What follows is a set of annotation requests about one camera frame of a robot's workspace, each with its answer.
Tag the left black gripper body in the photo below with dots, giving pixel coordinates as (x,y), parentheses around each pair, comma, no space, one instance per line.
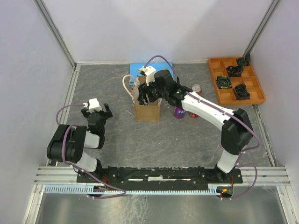
(106,115)

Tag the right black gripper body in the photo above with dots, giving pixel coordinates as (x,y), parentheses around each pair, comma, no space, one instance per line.
(153,93)

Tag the burlap canvas bag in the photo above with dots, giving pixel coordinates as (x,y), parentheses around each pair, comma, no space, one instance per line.
(143,113)

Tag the red cola can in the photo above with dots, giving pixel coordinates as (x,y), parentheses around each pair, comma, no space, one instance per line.
(196,88)
(193,115)

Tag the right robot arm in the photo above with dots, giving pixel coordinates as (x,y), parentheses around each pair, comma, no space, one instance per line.
(235,126)

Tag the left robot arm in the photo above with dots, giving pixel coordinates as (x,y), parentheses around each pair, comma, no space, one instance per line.
(68,142)

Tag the blue yellow rolled sock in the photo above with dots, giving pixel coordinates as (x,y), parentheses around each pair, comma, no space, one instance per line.
(223,82)

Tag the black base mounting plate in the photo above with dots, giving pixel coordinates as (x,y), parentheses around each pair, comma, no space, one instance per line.
(158,179)

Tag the orange compartment tray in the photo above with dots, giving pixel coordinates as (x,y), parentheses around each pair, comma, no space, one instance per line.
(218,67)

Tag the black rolled sock upper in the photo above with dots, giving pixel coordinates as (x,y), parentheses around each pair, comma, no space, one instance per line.
(234,71)

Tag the black rolled sock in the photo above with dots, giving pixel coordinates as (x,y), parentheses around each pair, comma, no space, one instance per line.
(234,71)
(241,92)

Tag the black rolled sock lower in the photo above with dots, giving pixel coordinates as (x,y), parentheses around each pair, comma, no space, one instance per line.
(241,92)

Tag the teal rolled sock corner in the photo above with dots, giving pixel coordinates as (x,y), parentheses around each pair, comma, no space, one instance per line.
(244,61)

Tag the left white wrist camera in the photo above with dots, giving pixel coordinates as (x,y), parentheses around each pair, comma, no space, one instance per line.
(93,105)

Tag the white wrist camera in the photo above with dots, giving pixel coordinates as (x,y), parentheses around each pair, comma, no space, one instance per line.
(149,73)
(93,105)

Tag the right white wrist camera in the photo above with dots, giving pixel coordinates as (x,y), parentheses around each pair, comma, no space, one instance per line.
(149,73)

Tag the aluminium frame rail front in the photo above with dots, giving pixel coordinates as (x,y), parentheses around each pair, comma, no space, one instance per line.
(266,176)

